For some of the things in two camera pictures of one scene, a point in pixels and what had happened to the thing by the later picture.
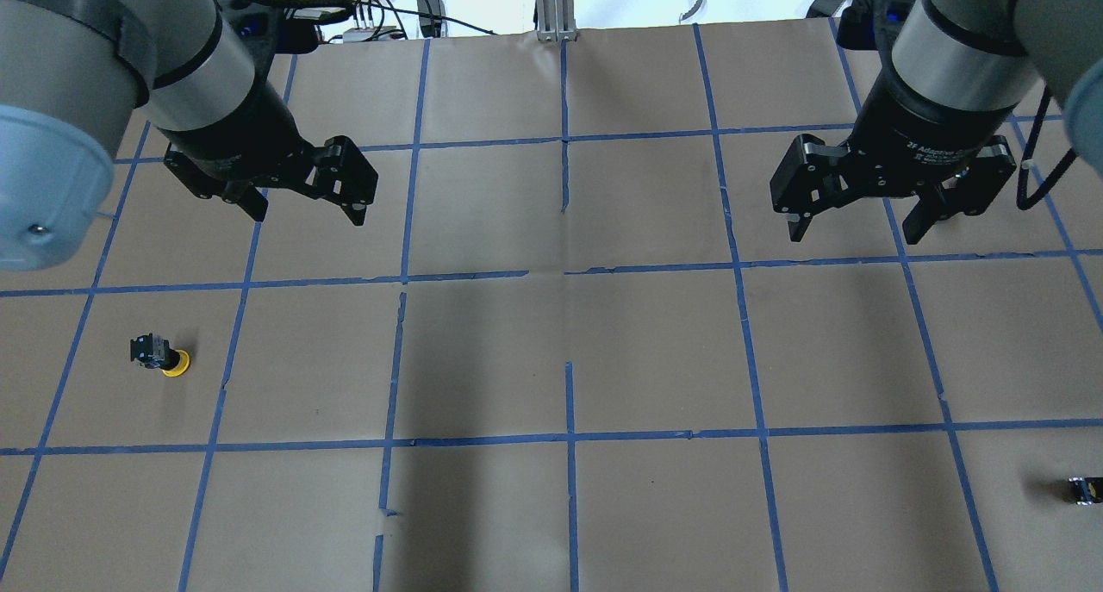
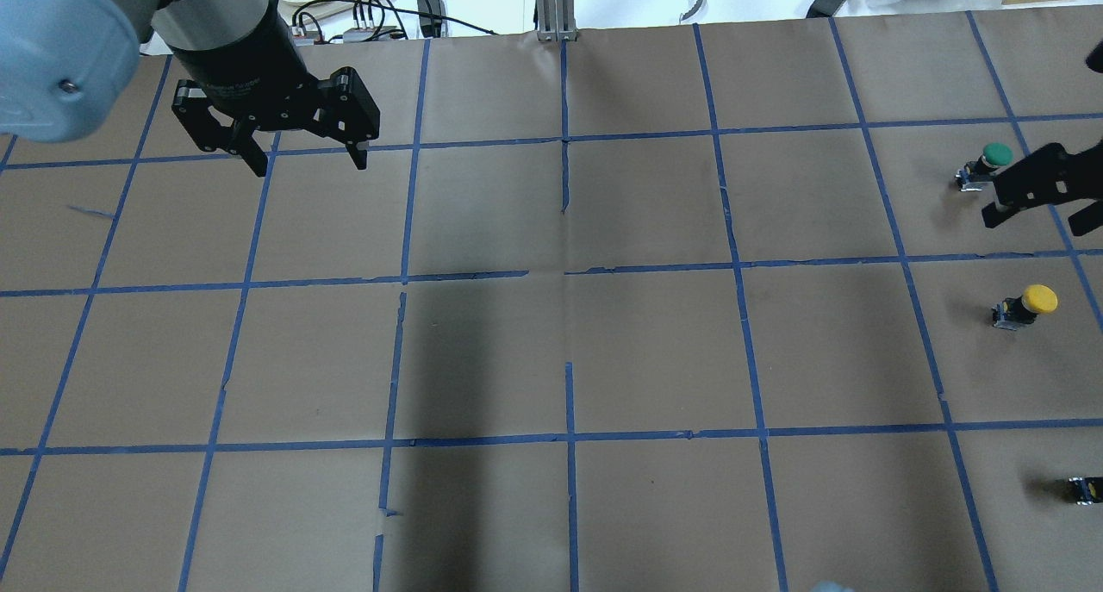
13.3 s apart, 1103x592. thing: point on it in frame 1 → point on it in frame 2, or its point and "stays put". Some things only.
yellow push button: [156, 353] → [1012, 312]
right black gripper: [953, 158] → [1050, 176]
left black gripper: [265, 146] → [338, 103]
